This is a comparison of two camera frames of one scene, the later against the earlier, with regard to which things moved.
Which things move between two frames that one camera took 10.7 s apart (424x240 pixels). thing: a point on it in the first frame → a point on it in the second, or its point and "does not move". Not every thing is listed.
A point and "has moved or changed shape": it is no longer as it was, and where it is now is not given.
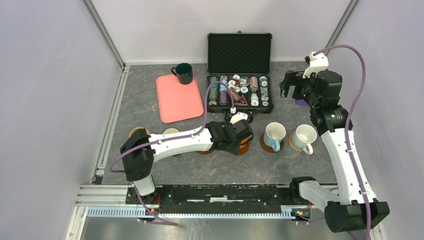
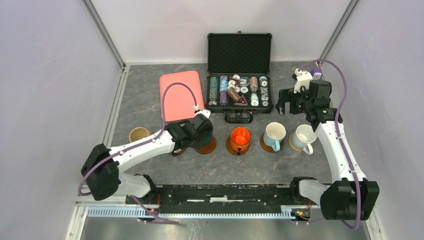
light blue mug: (274, 133) does not move
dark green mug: (184, 71) has moved or changed shape
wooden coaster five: (269, 148) does not move
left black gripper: (235, 149) → (198, 144)
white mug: (303, 137) does not move
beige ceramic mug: (137, 128) does not move
